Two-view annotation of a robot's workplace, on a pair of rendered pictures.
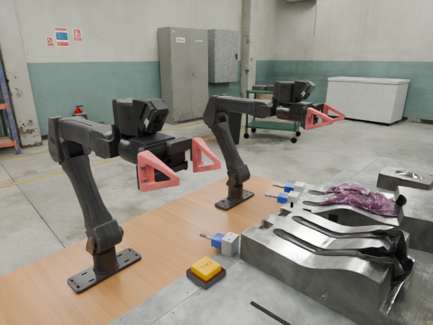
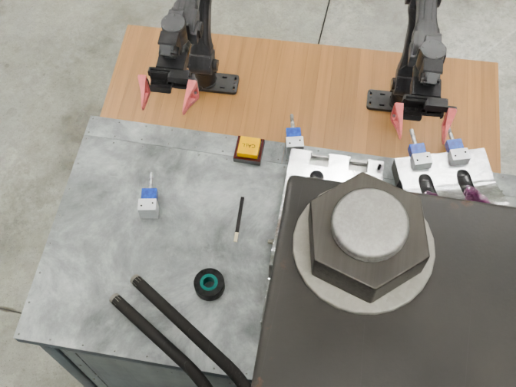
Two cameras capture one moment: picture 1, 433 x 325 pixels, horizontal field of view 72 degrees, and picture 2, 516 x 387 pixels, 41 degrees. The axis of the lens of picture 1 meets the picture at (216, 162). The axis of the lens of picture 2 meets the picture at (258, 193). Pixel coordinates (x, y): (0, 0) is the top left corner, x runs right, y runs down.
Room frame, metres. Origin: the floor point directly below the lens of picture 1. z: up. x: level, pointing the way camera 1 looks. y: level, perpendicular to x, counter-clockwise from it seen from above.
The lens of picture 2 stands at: (0.16, -0.87, 2.51)
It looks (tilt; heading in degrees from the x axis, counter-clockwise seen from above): 62 degrees down; 58
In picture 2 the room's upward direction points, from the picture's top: 2 degrees counter-clockwise
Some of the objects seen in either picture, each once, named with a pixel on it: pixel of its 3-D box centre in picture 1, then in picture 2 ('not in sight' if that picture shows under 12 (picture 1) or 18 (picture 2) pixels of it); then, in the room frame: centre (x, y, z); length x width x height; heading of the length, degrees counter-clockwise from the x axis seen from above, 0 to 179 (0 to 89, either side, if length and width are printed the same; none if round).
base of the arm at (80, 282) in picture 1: (104, 258); (205, 74); (0.72, 0.32, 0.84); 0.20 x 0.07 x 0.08; 138
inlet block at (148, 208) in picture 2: not in sight; (150, 193); (0.37, 0.06, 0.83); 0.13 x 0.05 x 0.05; 57
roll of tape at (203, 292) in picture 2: not in sight; (209, 284); (0.37, -0.26, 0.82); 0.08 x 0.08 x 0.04
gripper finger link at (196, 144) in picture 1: (196, 160); (181, 96); (0.51, 0.04, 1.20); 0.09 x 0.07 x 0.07; 48
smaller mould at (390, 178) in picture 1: (405, 181); not in sight; (1.29, -0.88, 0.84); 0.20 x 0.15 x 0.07; 47
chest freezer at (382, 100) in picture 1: (364, 99); not in sight; (7.03, -3.42, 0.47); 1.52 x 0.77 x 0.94; 43
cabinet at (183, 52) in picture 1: (185, 77); not in sight; (6.86, 0.68, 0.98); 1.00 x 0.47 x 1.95; 133
